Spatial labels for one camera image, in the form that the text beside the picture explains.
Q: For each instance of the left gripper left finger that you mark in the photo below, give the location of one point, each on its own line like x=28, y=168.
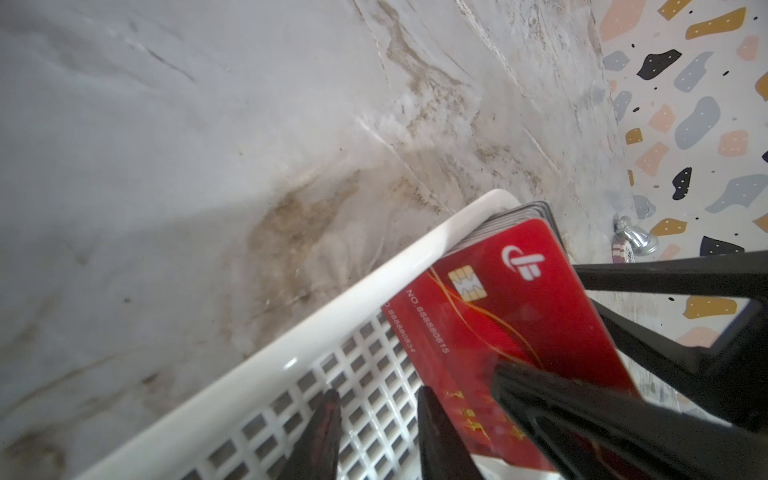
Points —
x=316, y=453

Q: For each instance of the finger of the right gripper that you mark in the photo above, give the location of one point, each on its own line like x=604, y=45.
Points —
x=719, y=363
x=572, y=424

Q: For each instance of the white plastic mesh basket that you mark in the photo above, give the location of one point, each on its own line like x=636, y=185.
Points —
x=246, y=424

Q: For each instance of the red VIP credit card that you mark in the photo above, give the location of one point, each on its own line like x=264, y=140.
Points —
x=512, y=296

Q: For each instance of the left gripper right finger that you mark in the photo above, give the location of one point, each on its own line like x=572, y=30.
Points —
x=443, y=454

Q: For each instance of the stack of red cards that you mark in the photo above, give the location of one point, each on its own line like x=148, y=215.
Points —
x=506, y=220

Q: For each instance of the small silver metal object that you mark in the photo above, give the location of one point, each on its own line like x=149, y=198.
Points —
x=630, y=241

